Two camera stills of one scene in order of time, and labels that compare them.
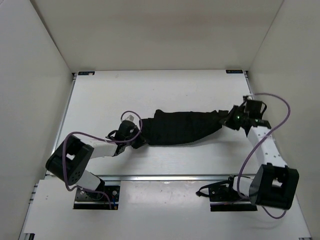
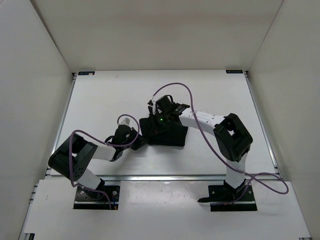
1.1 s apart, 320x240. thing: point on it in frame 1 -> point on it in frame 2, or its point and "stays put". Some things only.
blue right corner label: (234, 71) stays put
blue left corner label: (86, 73) stays put
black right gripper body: (242, 115) -> (159, 120)
